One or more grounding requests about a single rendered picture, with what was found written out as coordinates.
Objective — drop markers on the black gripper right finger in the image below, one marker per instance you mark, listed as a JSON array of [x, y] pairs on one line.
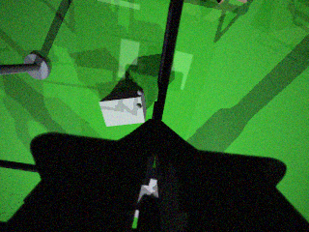
[[181, 169]]

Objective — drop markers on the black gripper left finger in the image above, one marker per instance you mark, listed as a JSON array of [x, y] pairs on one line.
[[120, 161]]

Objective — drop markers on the black glasses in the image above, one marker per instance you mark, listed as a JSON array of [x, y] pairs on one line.
[[169, 45]]

